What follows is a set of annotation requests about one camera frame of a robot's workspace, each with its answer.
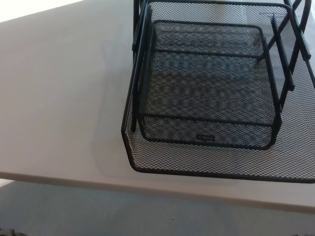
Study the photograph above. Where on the black metal rack frame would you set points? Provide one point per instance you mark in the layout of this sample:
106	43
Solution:
134	41

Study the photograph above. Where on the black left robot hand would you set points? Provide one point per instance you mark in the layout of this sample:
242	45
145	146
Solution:
9	233

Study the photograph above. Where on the large black mesh drawer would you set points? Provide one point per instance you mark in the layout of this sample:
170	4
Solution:
172	162

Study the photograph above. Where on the black mesh tray with label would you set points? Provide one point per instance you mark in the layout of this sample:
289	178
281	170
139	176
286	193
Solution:
205	138

